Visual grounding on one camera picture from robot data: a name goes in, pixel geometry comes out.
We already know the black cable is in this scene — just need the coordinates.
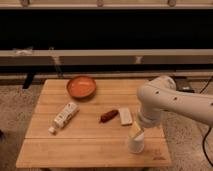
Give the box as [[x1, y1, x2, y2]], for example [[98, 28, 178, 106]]
[[199, 75, 213, 168]]

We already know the orange ceramic bowl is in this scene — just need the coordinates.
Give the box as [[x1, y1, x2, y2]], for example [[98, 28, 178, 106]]
[[66, 76, 97, 98]]

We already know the blue power device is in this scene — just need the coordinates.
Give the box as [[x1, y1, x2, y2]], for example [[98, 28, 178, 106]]
[[176, 79, 194, 93]]

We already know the white tube with cap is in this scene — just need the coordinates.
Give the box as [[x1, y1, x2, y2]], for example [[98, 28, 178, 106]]
[[48, 102, 79, 134]]

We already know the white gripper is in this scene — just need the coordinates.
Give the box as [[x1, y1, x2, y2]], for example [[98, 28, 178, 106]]
[[129, 113, 161, 138]]

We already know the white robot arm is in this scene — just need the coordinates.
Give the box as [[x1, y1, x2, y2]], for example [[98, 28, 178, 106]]
[[136, 75, 213, 129]]

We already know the brown sausage toy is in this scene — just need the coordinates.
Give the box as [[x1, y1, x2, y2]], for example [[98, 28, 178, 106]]
[[100, 110, 118, 123]]

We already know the white ceramic cup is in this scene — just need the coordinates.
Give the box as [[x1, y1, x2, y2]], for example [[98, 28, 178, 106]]
[[127, 133, 144, 154]]

